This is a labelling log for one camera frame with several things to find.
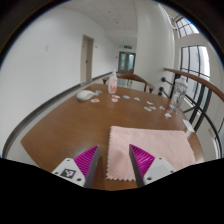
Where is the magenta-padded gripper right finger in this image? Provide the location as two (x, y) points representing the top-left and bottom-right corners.
(128, 143), (176, 188)

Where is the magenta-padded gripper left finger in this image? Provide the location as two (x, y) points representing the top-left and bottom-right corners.
(51, 144), (101, 189)

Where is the pink towel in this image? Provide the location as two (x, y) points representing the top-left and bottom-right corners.
(105, 125), (197, 183)

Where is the white paper card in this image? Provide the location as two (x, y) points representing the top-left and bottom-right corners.
(182, 119), (195, 133)

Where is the clear plastic drink bottle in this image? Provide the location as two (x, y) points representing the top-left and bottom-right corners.
(168, 75), (189, 114)

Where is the clear pump bottle pink label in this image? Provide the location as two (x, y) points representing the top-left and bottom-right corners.
(107, 68), (119, 95)

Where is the wooden chair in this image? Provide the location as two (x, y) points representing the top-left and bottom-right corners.
(102, 72), (156, 94)

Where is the wooden handrail black railing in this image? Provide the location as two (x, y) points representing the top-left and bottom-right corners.
(158, 67), (224, 158)

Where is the glazed double door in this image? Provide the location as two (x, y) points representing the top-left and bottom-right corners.
(118, 50), (137, 74)

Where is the tall black-framed window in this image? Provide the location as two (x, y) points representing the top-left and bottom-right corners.
(179, 44), (212, 101)

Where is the grey single door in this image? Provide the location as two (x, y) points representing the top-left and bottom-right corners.
(80, 34), (95, 86)

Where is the small arched black-framed window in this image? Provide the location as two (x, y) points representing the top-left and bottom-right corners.
(175, 16), (200, 38)

